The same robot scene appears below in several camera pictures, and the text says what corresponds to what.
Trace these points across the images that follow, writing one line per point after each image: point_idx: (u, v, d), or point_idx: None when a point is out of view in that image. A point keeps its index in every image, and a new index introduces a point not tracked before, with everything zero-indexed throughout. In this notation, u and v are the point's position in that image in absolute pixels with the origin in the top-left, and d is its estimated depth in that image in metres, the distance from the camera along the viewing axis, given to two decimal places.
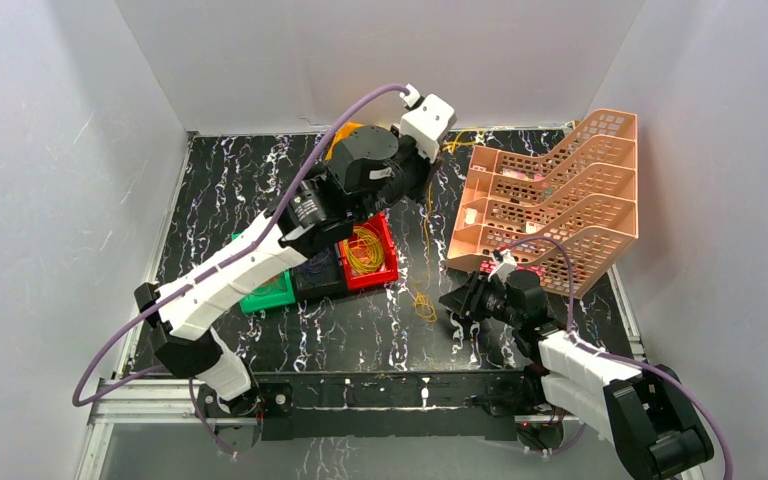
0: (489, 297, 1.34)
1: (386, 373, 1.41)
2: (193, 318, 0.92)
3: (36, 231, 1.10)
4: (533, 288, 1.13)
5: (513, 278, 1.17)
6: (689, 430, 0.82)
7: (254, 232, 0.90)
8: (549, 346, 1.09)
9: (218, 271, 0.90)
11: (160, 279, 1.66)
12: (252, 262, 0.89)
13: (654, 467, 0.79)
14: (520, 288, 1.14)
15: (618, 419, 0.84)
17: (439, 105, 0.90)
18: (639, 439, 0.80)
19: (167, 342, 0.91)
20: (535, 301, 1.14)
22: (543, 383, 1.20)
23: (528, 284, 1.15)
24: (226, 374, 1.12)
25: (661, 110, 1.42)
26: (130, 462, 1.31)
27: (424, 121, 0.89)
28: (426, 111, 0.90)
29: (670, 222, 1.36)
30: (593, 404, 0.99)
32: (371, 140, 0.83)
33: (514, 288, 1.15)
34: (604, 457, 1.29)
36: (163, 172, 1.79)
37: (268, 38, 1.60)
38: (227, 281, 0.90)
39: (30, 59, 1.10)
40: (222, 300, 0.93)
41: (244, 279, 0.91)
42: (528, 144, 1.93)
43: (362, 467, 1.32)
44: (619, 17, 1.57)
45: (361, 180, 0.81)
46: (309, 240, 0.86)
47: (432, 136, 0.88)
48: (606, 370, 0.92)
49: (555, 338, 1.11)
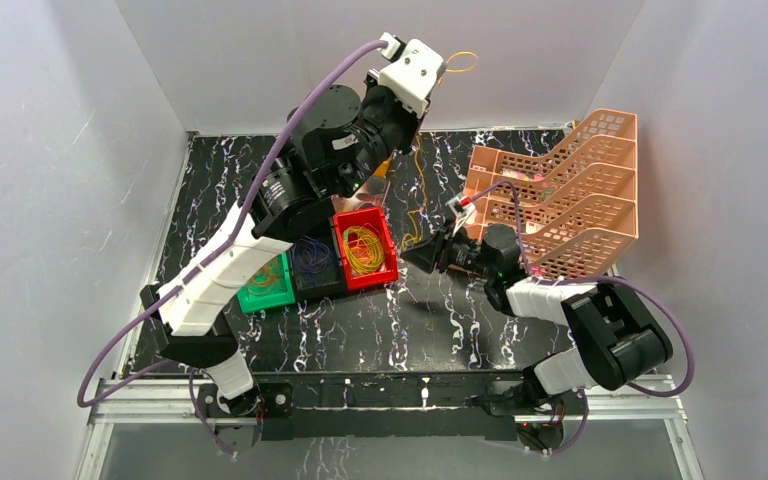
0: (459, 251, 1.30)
1: (386, 373, 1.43)
2: (196, 318, 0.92)
3: (36, 230, 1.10)
4: (510, 247, 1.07)
5: (489, 232, 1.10)
6: (645, 330, 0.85)
7: (230, 225, 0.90)
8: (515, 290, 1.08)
9: (203, 269, 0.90)
11: (160, 279, 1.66)
12: (231, 257, 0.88)
13: (619, 370, 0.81)
14: (498, 248, 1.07)
15: (579, 331, 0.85)
17: (422, 58, 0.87)
18: (599, 342, 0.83)
19: (170, 344, 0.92)
20: (513, 257, 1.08)
22: (537, 375, 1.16)
23: (505, 240, 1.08)
24: (232, 371, 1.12)
25: (661, 110, 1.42)
26: (129, 462, 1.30)
27: (407, 76, 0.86)
28: (409, 66, 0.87)
29: (670, 222, 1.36)
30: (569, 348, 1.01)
32: (330, 104, 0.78)
33: (491, 247, 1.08)
34: (604, 457, 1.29)
36: (163, 173, 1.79)
37: (267, 37, 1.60)
38: (210, 279, 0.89)
39: (30, 59, 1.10)
40: (219, 295, 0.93)
41: (227, 275, 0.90)
42: (528, 144, 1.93)
43: (362, 468, 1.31)
44: (618, 17, 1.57)
45: (324, 153, 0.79)
46: (284, 224, 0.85)
47: (417, 90, 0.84)
48: (563, 290, 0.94)
49: (520, 283, 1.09)
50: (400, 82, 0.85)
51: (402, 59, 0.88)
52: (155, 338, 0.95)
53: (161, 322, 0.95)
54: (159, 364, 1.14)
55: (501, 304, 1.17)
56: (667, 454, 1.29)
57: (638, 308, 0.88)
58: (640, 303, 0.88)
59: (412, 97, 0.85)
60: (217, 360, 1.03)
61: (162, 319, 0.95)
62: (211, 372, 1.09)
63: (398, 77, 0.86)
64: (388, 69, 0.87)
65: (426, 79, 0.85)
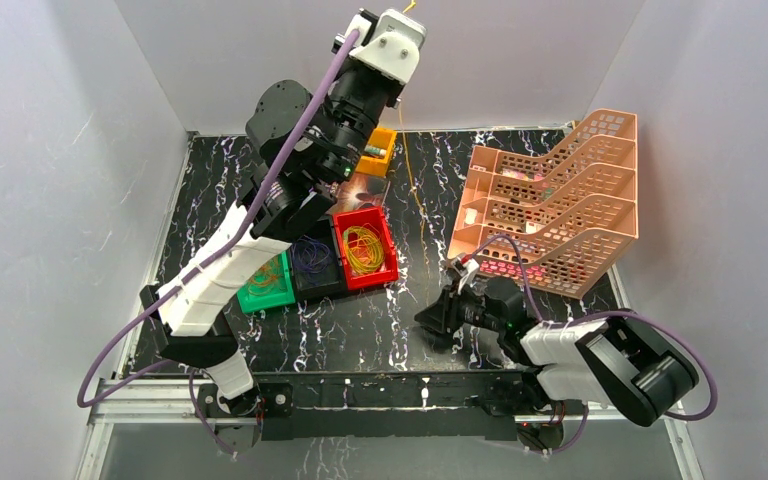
0: (466, 308, 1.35)
1: (386, 373, 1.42)
2: (197, 319, 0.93)
3: (36, 231, 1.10)
4: (511, 297, 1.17)
5: (491, 289, 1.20)
6: (665, 358, 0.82)
7: (231, 226, 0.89)
8: (530, 340, 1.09)
9: (202, 271, 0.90)
11: (160, 279, 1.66)
12: (229, 258, 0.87)
13: (650, 406, 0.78)
14: (500, 299, 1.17)
15: (600, 371, 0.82)
17: (397, 33, 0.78)
18: (621, 379, 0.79)
19: (170, 343, 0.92)
20: (517, 307, 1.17)
22: (540, 380, 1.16)
23: (506, 293, 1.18)
24: (233, 371, 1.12)
25: (661, 109, 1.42)
26: (130, 463, 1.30)
27: (389, 60, 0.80)
28: (386, 47, 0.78)
29: (671, 222, 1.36)
30: (584, 375, 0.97)
32: (277, 104, 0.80)
33: (495, 299, 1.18)
34: (604, 458, 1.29)
36: (163, 173, 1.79)
37: (268, 37, 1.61)
38: (209, 279, 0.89)
39: (31, 59, 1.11)
40: (220, 295, 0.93)
41: (227, 274, 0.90)
42: (528, 144, 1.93)
43: (362, 468, 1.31)
44: (618, 18, 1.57)
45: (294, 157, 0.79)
46: (283, 223, 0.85)
47: (403, 76, 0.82)
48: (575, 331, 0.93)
49: (533, 332, 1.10)
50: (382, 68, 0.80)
51: (377, 40, 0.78)
52: (155, 338, 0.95)
53: (163, 321, 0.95)
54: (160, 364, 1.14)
55: (518, 356, 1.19)
56: (667, 454, 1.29)
57: (653, 336, 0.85)
58: (653, 331, 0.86)
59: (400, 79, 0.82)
60: (217, 360, 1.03)
61: (162, 318, 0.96)
62: (211, 372, 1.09)
63: (380, 65, 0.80)
64: (365, 53, 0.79)
65: (407, 59, 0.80)
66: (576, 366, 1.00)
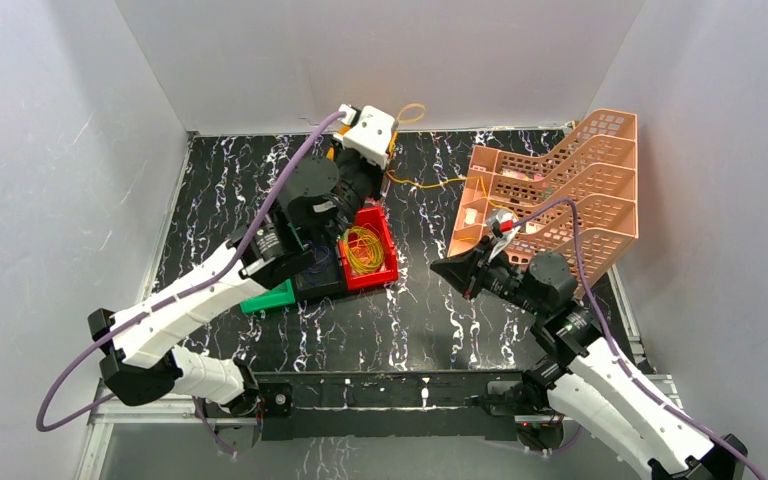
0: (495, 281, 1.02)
1: (386, 373, 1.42)
2: (148, 348, 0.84)
3: (36, 231, 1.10)
4: (564, 282, 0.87)
5: (536, 269, 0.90)
6: None
7: (216, 262, 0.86)
8: (592, 368, 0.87)
9: (178, 299, 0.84)
11: (160, 279, 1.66)
12: (211, 292, 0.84)
13: None
14: (552, 284, 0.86)
15: None
17: (376, 119, 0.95)
18: None
19: (119, 372, 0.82)
20: (569, 294, 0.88)
22: (551, 394, 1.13)
23: (558, 274, 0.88)
24: (208, 386, 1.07)
25: (661, 109, 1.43)
26: (129, 463, 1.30)
27: (368, 136, 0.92)
28: (367, 127, 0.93)
29: (670, 222, 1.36)
30: (619, 433, 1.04)
32: (309, 168, 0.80)
33: (542, 283, 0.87)
34: (605, 458, 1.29)
36: (164, 173, 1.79)
37: (267, 37, 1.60)
38: (185, 310, 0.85)
39: (30, 59, 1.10)
40: (183, 325, 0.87)
41: (203, 308, 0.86)
42: (528, 144, 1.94)
43: (363, 468, 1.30)
44: (619, 17, 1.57)
45: (308, 215, 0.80)
46: (270, 271, 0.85)
47: (379, 147, 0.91)
48: (670, 429, 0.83)
49: (599, 355, 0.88)
50: (359, 141, 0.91)
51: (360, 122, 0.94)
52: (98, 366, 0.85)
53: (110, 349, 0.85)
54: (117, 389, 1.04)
55: (557, 350, 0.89)
56: None
57: None
58: None
59: (376, 153, 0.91)
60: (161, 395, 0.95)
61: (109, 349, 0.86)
62: (186, 389, 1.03)
63: (361, 139, 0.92)
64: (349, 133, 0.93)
65: (383, 136, 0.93)
66: (615, 423, 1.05)
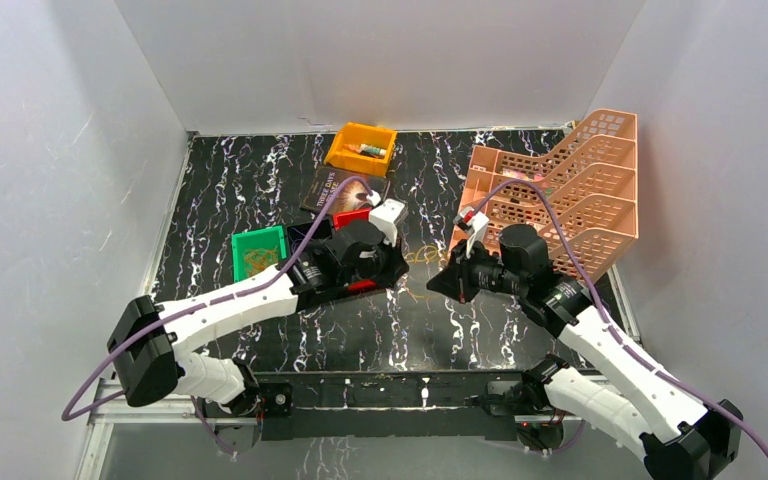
0: (480, 271, 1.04)
1: (386, 373, 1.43)
2: (191, 340, 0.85)
3: (36, 231, 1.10)
4: (534, 244, 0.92)
5: (505, 236, 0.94)
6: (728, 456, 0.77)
7: (265, 276, 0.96)
8: (582, 336, 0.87)
9: (236, 298, 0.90)
11: (160, 279, 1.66)
12: (264, 300, 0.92)
13: None
14: (521, 247, 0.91)
15: (676, 461, 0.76)
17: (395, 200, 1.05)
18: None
19: (167, 356, 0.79)
20: (540, 258, 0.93)
22: (548, 389, 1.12)
23: (526, 239, 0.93)
24: (211, 384, 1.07)
25: (661, 109, 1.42)
26: (129, 463, 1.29)
27: (381, 210, 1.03)
28: (385, 205, 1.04)
29: (670, 222, 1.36)
30: (611, 415, 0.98)
32: (360, 226, 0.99)
33: (512, 248, 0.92)
34: (606, 458, 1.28)
36: (164, 172, 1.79)
37: (267, 37, 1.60)
38: (240, 311, 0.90)
39: (30, 59, 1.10)
40: (227, 326, 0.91)
41: (251, 314, 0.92)
42: (528, 144, 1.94)
43: (362, 468, 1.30)
44: (619, 17, 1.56)
45: (353, 258, 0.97)
46: (307, 297, 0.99)
47: (389, 219, 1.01)
48: (662, 395, 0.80)
49: (589, 325, 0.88)
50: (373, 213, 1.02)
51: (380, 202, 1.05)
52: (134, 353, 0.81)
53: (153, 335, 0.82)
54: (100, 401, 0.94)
55: (546, 320, 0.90)
56: None
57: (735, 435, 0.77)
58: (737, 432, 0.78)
59: (384, 222, 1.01)
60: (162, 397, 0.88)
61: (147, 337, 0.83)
62: (188, 389, 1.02)
63: (375, 213, 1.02)
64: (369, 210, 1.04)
65: (394, 211, 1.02)
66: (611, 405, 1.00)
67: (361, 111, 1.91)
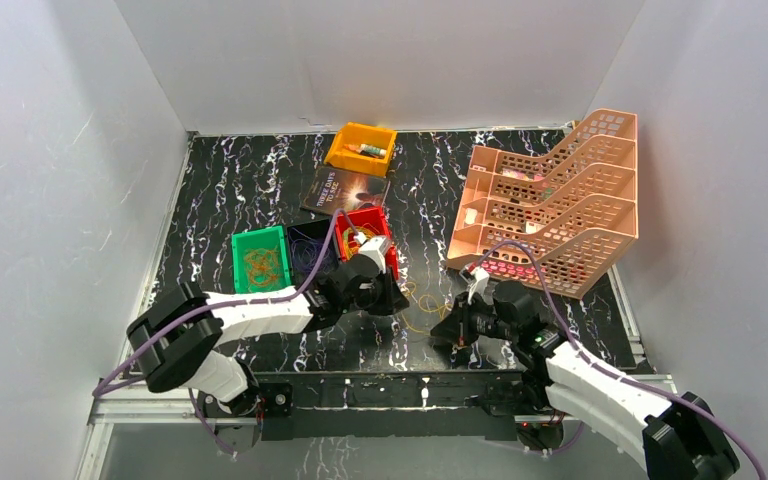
0: (478, 318, 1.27)
1: (386, 373, 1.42)
2: (228, 330, 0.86)
3: (35, 231, 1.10)
4: (521, 299, 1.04)
5: (498, 292, 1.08)
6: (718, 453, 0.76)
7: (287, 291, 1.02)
8: (558, 364, 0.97)
9: (270, 303, 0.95)
11: (160, 279, 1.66)
12: (288, 311, 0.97)
13: None
14: (509, 301, 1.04)
15: (657, 459, 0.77)
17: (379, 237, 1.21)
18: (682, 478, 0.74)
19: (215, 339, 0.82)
20: (528, 309, 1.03)
22: (550, 392, 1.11)
23: (514, 294, 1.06)
24: (215, 382, 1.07)
25: (661, 110, 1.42)
26: (130, 463, 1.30)
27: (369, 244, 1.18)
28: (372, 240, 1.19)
29: (670, 222, 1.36)
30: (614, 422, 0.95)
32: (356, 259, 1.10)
33: (503, 302, 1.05)
34: (607, 459, 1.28)
36: (164, 173, 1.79)
37: (268, 38, 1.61)
38: (272, 314, 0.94)
39: (30, 59, 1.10)
40: (252, 329, 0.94)
41: (275, 321, 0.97)
42: (528, 144, 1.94)
43: (363, 467, 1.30)
44: (619, 17, 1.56)
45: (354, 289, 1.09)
46: (314, 322, 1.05)
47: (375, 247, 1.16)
48: (630, 398, 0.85)
49: (564, 355, 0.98)
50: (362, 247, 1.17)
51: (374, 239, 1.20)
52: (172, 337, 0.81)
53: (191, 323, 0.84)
54: (114, 386, 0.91)
55: (534, 364, 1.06)
56: None
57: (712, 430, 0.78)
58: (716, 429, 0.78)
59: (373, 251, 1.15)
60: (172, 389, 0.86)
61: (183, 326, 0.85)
62: (196, 384, 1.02)
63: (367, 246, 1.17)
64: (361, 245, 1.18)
65: (379, 242, 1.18)
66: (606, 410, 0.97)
67: (361, 111, 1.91)
